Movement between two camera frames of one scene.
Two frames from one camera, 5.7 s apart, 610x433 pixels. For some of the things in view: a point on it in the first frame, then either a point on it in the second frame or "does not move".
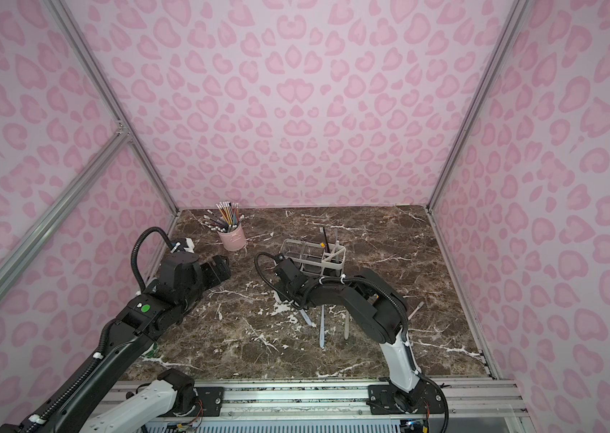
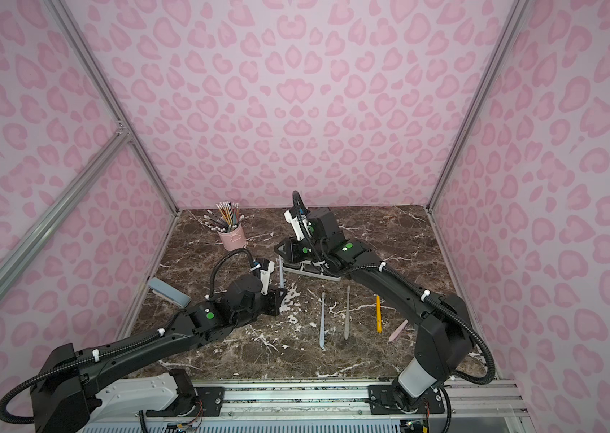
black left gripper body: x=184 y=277 -> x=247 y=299
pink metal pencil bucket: x=235 y=240 does not move
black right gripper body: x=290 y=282 -> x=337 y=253
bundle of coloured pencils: x=228 y=217 does not move
